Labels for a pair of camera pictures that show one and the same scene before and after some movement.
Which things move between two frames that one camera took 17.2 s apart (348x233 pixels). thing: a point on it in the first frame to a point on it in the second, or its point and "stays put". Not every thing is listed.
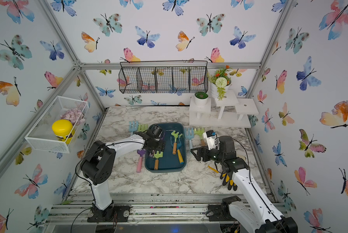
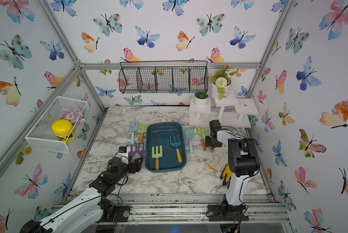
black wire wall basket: x=163 y=76 stays put
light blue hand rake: x=189 y=135 stays put
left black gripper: x=161 y=145 to x=137 y=166
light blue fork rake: x=131 y=127 stays put
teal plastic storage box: x=169 y=162 stays put
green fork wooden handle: x=157 y=155 stays put
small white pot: x=201 y=98 stays put
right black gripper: x=205 y=150 to x=207 y=142
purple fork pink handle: x=139 y=164 to x=131 y=153
